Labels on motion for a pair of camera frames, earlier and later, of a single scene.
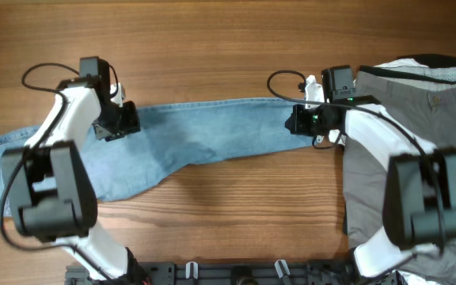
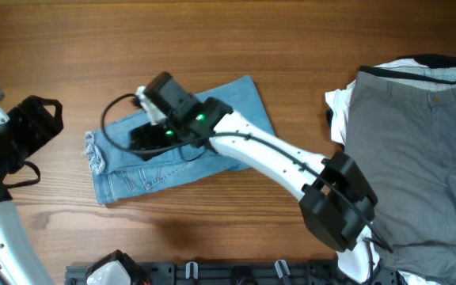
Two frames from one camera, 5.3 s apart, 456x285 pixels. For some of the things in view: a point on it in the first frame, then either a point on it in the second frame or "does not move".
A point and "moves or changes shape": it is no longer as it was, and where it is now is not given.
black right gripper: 295,122 → 146,133
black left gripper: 131,126 → 37,121
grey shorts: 441,117 does not move
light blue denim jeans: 173,138 moves or changes shape
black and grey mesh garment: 442,71 does not move
